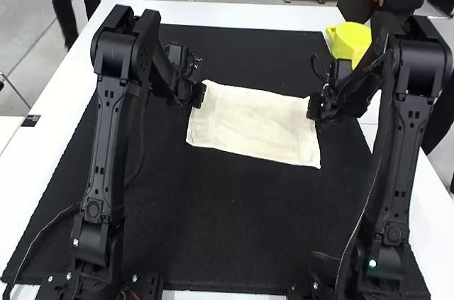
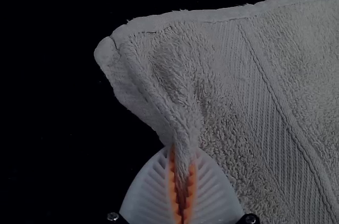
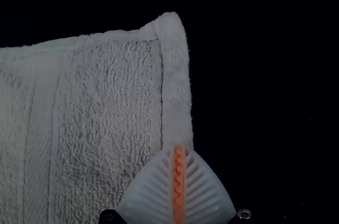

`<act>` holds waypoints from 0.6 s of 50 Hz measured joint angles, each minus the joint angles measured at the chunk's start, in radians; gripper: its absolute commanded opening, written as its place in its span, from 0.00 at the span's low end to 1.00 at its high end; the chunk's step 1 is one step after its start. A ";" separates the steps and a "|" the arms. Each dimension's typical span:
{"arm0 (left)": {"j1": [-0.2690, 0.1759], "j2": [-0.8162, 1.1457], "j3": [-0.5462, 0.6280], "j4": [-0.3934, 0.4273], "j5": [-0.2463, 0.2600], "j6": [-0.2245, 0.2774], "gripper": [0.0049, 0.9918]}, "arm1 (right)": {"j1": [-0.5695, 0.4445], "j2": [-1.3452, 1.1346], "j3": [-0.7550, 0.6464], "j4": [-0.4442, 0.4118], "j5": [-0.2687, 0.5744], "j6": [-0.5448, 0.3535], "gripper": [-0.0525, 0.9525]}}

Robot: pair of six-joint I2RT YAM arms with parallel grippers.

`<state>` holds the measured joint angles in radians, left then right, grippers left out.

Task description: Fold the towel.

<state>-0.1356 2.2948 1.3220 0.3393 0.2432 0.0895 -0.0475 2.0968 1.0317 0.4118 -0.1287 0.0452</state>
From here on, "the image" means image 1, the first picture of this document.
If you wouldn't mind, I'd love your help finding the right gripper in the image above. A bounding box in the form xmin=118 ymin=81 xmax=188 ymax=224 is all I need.
xmin=306 ymin=93 xmax=342 ymax=124

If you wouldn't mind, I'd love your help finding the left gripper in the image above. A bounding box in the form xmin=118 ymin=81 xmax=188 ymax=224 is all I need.
xmin=170 ymin=78 xmax=208 ymax=109

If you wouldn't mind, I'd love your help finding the pale towel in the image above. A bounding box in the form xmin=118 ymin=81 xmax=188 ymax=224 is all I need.
xmin=185 ymin=79 xmax=322 ymax=170

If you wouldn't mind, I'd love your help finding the yellow plastic container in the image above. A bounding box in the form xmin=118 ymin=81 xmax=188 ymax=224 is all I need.
xmin=325 ymin=21 xmax=373 ymax=70

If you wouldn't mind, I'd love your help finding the black mat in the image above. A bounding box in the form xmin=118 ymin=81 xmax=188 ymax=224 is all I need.
xmin=1 ymin=23 xmax=432 ymax=297

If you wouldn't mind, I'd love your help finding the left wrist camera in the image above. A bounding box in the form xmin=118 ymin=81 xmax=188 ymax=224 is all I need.
xmin=166 ymin=43 xmax=194 ymax=74

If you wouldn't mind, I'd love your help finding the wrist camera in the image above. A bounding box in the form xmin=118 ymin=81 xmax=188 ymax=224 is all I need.
xmin=331 ymin=58 xmax=353 ymax=83
xmin=166 ymin=43 xmax=194 ymax=74

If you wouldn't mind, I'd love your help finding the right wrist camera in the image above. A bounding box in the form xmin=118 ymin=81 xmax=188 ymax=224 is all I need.
xmin=331 ymin=58 xmax=353 ymax=83

